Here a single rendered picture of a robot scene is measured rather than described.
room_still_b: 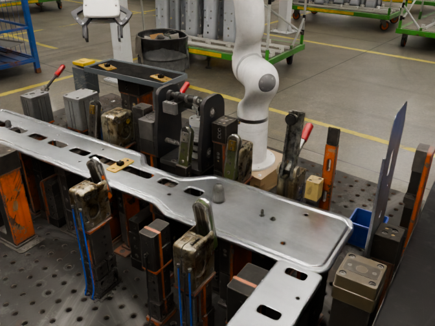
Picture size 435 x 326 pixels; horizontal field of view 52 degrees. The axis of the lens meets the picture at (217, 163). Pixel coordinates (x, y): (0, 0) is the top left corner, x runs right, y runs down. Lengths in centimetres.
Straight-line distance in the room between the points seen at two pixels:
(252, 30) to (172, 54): 266
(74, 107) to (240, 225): 78
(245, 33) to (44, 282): 101
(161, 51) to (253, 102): 261
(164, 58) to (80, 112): 265
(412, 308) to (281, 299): 23
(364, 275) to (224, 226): 35
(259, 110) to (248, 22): 32
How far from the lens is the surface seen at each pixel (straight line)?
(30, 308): 137
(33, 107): 180
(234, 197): 116
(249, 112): 165
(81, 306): 133
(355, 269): 89
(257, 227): 105
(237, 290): 92
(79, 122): 160
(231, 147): 124
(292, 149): 115
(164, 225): 108
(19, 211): 154
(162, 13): 611
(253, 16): 155
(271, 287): 91
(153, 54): 418
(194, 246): 92
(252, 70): 156
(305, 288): 92
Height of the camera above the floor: 162
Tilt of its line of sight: 28 degrees down
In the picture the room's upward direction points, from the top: straight up
